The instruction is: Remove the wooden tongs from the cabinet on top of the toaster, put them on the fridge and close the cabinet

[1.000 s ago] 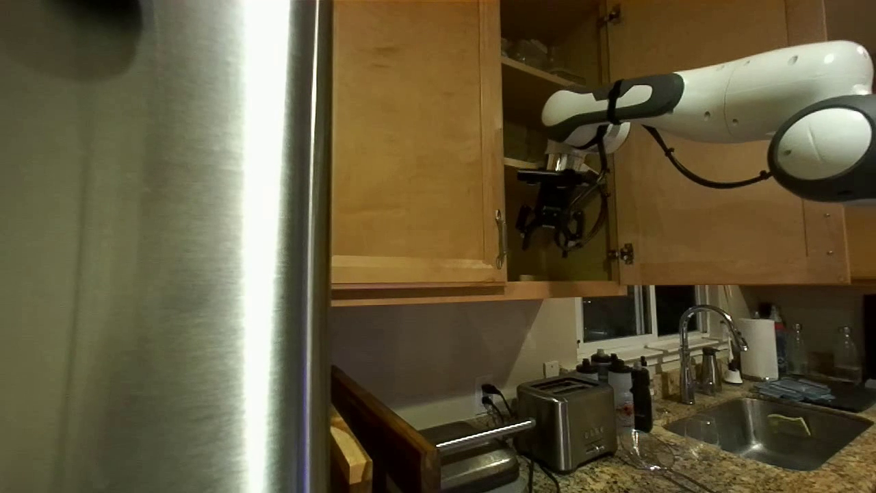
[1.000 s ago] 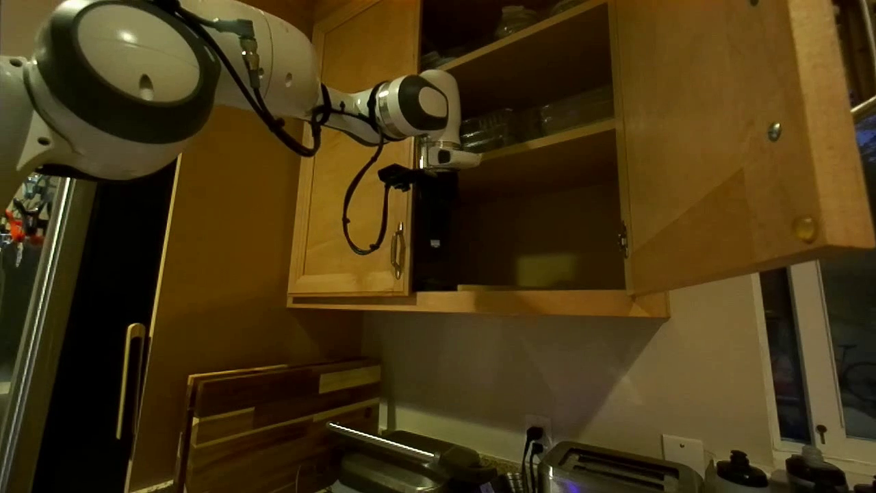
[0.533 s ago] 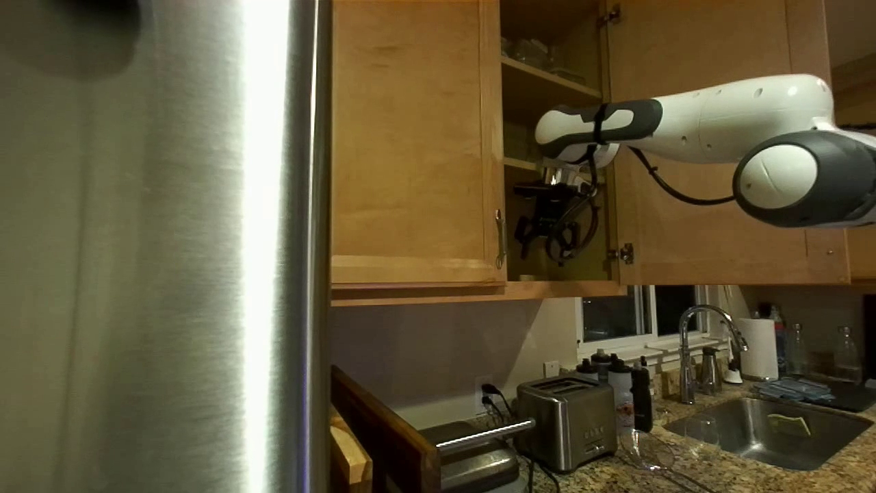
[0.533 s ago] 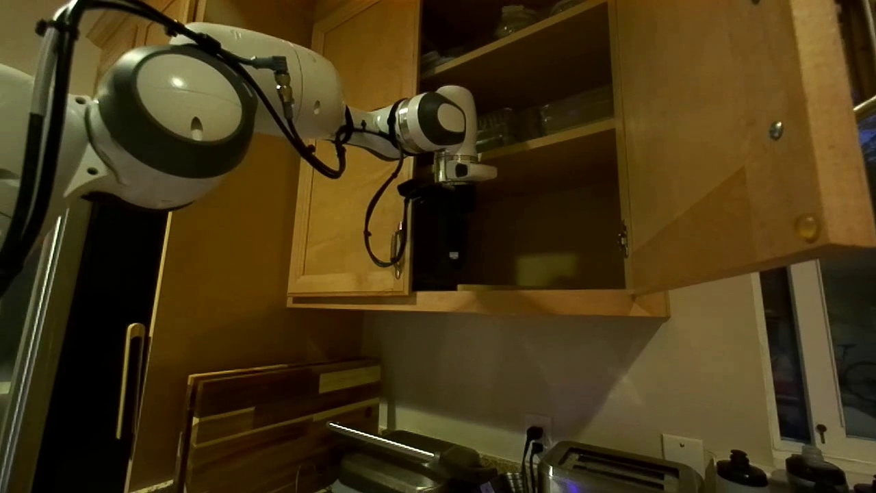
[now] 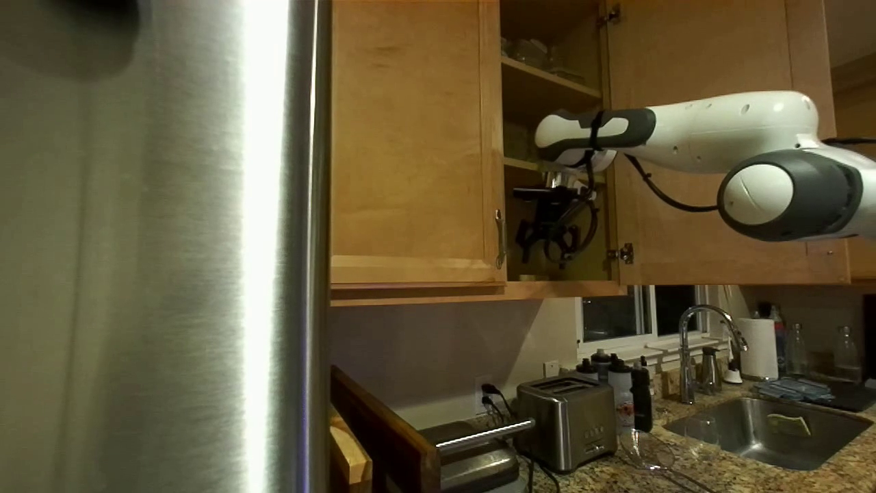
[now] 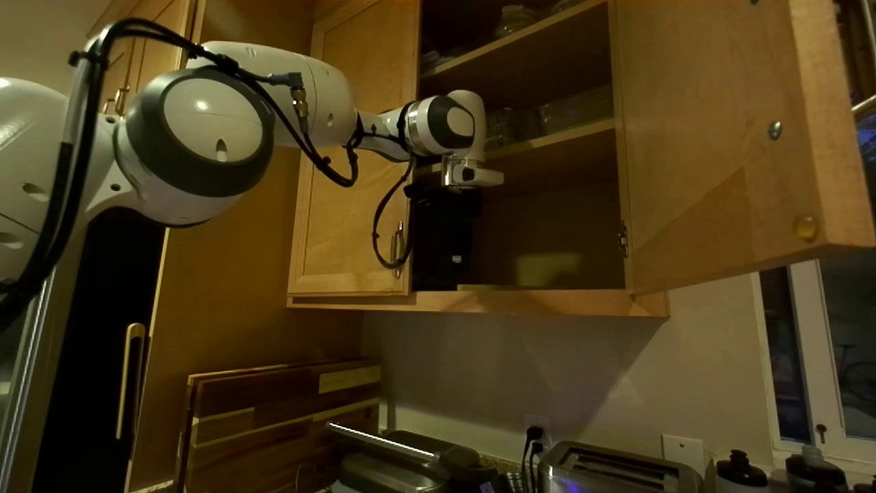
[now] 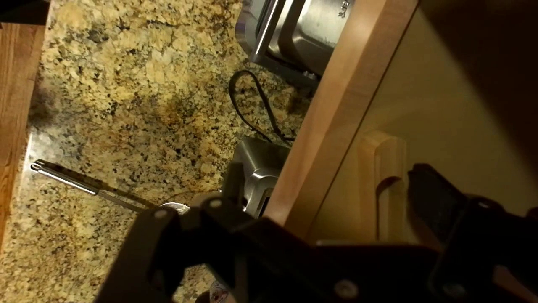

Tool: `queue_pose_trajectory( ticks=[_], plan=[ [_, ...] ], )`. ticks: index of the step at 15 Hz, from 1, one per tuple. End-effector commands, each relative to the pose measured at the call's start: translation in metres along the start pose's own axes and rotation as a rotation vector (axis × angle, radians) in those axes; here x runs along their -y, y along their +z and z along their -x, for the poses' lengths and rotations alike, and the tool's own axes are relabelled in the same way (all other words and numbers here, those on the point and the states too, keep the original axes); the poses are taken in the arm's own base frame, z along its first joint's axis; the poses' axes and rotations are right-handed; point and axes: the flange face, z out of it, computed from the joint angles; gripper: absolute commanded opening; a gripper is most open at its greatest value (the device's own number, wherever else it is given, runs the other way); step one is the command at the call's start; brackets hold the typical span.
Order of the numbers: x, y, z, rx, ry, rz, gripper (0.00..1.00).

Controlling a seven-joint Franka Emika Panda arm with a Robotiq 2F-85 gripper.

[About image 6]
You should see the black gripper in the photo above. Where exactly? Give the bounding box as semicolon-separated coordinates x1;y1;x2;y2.
405;184;487;294

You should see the wooden cabinet door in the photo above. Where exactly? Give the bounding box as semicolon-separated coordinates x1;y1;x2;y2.
609;0;876;298
288;0;424;305

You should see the silver toaster oven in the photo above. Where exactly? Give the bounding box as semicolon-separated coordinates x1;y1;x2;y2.
325;419;502;493

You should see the silver toaster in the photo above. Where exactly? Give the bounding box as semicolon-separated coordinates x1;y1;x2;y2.
533;439;707;493

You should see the light wooden cutting board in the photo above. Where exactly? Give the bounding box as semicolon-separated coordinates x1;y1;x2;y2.
312;362;385;398

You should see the wooden side panel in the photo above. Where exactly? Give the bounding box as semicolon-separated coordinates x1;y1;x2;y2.
123;0;366;493

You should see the clear glassware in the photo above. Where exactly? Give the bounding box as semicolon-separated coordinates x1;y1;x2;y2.
496;0;589;42

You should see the black power plug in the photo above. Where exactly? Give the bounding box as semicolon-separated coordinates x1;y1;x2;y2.
518;424;547;493

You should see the dark wooden cutting board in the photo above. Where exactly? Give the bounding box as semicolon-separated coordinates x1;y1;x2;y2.
180;362;385;493

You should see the stainless steel refrigerator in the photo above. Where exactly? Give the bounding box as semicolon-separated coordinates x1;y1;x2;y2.
0;205;172;493

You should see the kitchen window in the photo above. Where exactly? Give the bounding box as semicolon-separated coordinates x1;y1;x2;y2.
752;253;876;461

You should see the metal cabinet door handle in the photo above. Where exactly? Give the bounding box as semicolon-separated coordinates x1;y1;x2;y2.
388;226;411;276

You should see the wooden wall cabinet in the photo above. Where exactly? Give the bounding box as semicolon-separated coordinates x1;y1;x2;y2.
284;0;673;320

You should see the white wall outlet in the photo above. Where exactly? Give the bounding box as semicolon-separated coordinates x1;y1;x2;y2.
521;413;555;461

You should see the white wall switch plate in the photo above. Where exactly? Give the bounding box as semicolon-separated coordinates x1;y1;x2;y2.
659;430;711;473

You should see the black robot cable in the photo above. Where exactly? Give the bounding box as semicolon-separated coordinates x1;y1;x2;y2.
0;17;420;323

